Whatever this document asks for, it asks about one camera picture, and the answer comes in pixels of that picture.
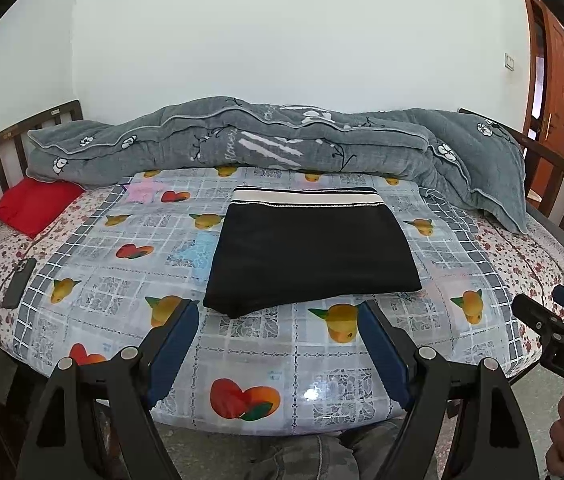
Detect grey mattress edge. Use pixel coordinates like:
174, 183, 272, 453
526, 207, 564, 266

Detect black smartphone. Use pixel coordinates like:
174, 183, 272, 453
1, 257, 38, 310

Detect fruit-print plastic sheet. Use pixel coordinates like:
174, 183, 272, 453
12, 165, 527, 436

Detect brown wooden door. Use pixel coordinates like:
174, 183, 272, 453
522, 0, 564, 206

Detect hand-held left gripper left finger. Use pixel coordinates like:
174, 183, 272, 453
14, 299, 201, 480

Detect person's camouflage trouser leg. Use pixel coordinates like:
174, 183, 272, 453
242, 420, 403, 480

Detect red pillow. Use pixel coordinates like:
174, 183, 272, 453
0, 178, 85, 240

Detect black pants with striped waistband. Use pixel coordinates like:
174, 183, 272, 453
203, 186, 423, 320

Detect grey flower-print quilt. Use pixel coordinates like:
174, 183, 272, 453
27, 96, 530, 235

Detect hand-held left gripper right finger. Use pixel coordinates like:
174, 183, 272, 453
357, 300, 550, 480

